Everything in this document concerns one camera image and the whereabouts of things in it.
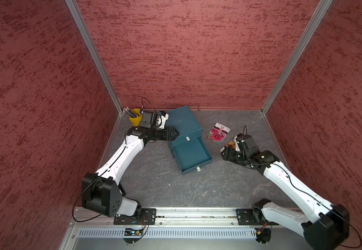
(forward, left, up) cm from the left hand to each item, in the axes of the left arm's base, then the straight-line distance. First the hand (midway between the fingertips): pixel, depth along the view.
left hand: (171, 136), depth 82 cm
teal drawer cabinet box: (+9, -7, +1) cm, 12 cm away
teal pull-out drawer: (-5, -12, -13) cm, 18 cm away
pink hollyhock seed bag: (+16, -31, -19) cm, 40 cm away
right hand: (-10, -30, -6) cm, 32 cm away
